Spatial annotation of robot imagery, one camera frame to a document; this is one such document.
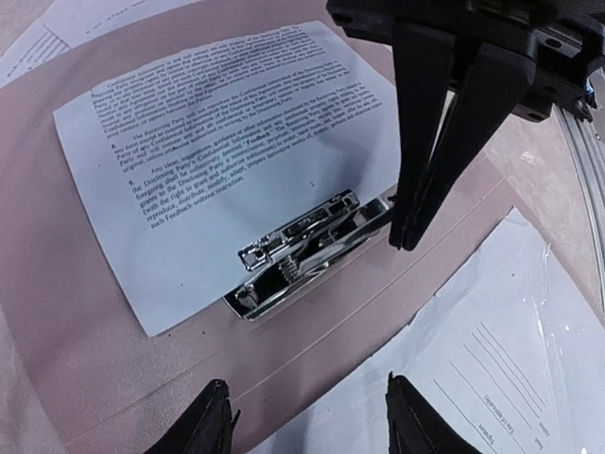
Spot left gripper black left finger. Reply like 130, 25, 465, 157
145, 378, 240, 454

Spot white printed sheet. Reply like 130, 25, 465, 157
257, 210, 604, 453
1, 0, 191, 86

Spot white sheet dense English text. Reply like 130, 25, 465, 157
54, 21, 400, 337

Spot pink-brown file folder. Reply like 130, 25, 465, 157
0, 0, 605, 454

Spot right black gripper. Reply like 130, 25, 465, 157
326, 1, 604, 251

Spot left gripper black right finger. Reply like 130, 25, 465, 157
386, 373, 479, 454

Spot metal folder clip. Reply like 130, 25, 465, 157
223, 190, 392, 321

